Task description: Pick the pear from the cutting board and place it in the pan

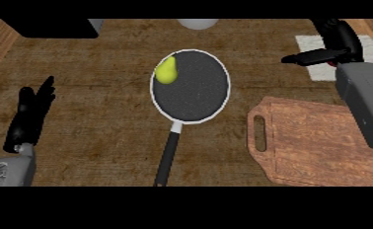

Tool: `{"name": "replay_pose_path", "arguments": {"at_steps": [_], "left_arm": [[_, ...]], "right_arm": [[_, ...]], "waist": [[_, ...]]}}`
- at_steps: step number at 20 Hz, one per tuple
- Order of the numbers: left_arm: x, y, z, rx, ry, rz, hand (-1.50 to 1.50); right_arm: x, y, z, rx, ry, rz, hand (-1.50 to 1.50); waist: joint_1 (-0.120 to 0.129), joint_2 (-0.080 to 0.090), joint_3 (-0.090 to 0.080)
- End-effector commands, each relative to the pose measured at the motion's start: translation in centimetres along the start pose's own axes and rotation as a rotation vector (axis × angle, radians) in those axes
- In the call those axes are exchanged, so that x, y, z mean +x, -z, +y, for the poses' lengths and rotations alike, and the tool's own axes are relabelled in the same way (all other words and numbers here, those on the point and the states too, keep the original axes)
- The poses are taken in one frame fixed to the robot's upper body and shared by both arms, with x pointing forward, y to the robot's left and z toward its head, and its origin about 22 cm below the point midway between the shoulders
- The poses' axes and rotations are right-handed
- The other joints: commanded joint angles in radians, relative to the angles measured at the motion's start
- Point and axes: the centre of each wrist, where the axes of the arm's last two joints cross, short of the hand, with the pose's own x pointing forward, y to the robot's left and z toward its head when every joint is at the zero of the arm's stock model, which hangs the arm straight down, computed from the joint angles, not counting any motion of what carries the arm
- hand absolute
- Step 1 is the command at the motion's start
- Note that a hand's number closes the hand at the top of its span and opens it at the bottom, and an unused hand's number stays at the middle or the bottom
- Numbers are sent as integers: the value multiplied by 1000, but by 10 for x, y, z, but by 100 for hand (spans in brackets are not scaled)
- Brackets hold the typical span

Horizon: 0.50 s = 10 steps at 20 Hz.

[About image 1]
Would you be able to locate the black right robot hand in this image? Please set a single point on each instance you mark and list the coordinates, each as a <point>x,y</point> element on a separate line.
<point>335,47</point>

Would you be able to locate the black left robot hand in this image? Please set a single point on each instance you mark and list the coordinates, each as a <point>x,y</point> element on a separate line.
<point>27,114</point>

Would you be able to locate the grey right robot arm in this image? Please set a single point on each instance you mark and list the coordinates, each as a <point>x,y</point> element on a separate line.
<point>357,98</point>

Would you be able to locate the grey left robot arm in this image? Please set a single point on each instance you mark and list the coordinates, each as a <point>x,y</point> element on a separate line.
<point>18,167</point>

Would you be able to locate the wooden cutting board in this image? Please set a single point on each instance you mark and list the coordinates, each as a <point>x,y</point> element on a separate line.
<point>316,142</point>

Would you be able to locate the yellow-green pear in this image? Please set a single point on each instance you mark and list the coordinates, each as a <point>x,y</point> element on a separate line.
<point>167,71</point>

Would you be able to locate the black frying pan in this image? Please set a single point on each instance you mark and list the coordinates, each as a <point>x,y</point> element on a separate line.
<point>190,86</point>

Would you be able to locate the white cloth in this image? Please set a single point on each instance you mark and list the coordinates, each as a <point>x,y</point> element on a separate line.
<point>317,55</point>

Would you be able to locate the black appliance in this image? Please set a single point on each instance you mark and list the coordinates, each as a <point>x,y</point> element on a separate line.
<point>50,28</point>

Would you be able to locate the white round container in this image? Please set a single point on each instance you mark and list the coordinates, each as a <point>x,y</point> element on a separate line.
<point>196,23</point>

